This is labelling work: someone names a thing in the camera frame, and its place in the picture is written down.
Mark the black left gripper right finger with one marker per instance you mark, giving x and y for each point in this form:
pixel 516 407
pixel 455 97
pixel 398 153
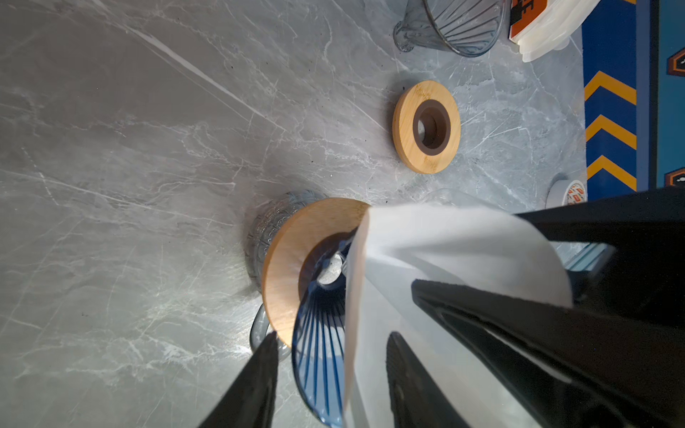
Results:
pixel 416 400

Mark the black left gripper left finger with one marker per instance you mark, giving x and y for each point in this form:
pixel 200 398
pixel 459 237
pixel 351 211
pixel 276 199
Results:
pixel 250 400

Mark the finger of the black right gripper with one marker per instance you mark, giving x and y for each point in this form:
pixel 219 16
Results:
pixel 640 275
pixel 566 367

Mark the blue ribbed glass dripper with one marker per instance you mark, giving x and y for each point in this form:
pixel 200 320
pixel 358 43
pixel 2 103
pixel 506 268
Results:
pixel 319 330

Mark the bamboo dripper ring stand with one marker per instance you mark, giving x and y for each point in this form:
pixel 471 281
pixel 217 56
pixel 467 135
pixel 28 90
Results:
pixel 292 256

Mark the white paper coffee filter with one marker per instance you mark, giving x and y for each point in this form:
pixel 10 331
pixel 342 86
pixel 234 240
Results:
pixel 476 246

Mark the ribbed glass coffee server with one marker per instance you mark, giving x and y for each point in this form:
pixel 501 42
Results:
pixel 269 219

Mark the orange coffee filter pack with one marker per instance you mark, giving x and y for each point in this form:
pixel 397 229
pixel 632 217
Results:
pixel 538 27

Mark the grey ribbed glass dripper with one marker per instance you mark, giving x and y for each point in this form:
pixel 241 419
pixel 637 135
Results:
pixel 469 28

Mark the roll of clear tape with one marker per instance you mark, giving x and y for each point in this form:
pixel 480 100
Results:
pixel 566 192

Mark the clear glass pitcher wooden handle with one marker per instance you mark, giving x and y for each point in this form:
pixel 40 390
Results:
pixel 455 198

